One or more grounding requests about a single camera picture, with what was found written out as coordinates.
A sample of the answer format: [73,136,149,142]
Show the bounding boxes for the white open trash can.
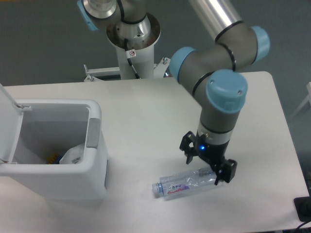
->
[0,88,108,200]

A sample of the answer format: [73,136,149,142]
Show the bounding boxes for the clear plastic water bottle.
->
[152,167,224,200]

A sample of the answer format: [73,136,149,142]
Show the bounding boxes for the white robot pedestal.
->
[106,13,161,80]

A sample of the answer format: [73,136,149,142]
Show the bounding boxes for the white frame bracket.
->
[84,57,171,82]

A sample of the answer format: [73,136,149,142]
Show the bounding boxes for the blue trash item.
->
[53,155,63,164]

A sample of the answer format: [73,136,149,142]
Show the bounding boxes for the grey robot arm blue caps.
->
[77,0,270,183]

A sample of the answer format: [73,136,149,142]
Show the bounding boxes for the white plastic wrapper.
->
[59,143,85,165]

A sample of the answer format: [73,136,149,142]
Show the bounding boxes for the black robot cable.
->
[124,38,141,80]

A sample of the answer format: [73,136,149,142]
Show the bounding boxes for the white stand at right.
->
[290,82,311,118]

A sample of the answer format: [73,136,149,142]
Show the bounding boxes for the yellow trash item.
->
[46,153,59,164]

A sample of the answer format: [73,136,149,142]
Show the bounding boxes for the black device at table edge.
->
[294,196,311,222]

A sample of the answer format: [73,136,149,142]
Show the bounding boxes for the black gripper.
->
[179,131,237,185]

